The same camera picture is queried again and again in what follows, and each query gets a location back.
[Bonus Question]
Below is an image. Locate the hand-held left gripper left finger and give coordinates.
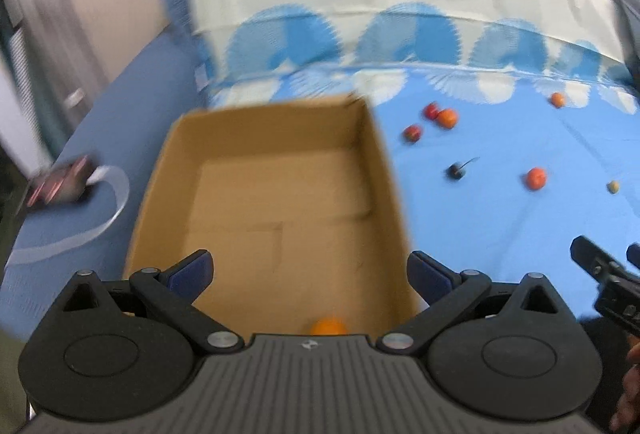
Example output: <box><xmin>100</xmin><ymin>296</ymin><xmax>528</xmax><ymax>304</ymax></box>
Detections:
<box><xmin>60</xmin><ymin>249</ymin><xmax>246</xmax><ymax>356</ymax></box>

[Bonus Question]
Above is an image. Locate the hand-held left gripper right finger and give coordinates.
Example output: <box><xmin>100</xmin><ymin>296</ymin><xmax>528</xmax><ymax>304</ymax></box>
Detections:
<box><xmin>376</xmin><ymin>250</ymin><xmax>567</xmax><ymax>356</ymax></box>

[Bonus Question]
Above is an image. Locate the orange-red persimmon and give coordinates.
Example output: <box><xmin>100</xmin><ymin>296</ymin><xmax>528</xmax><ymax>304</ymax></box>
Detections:
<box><xmin>524</xmin><ymin>167</ymin><xmax>548</xmax><ymax>191</ymax></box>

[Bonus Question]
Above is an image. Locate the dark cherry with stem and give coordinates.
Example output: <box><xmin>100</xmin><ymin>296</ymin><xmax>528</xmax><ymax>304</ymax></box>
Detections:
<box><xmin>446</xmin><ymin>156</ymin><xmax>481</xmax><ymax>181</ymax></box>

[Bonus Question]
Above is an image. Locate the brown cardboard box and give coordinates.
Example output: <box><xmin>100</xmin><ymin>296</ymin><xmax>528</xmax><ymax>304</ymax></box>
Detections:
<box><xmin>122</xmin><ymin>95</ymin><xmax>423</xmax><ymax>336</ymax></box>

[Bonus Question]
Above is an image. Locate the person's right hand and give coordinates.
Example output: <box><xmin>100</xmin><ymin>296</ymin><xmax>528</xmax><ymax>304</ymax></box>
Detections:
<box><xmin>609</xmin><ymin>335</ymin><xmax>640</xmax><ymax>433</ymax></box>

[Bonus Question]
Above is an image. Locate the red and black device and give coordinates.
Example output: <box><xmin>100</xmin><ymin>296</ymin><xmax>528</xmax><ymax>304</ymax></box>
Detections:
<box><xmin>26</xmin><ymin>155</ymin><xmax>98</xmax><ymax>210</ymax></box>

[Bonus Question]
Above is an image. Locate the dark blue mattress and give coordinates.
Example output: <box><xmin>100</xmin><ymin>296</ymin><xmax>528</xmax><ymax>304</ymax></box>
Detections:
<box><xmin>0</xmin><ymin>30</ymin><xmax>213</xmax><ymax>342</ymax></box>

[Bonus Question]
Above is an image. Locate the blue fan-print bedsheet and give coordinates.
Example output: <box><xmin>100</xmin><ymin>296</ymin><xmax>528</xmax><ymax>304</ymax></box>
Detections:
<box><xmin>154</xmin><ymin>0</ymin><xmax>640</xmax><ymax>332</ymax></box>

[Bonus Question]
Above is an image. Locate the white cable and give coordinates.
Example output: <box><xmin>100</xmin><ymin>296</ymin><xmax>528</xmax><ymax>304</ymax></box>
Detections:
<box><xmin>6</xmin><ymin>165</ymin><xmax>132</xmax><ymax>268</ymax></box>

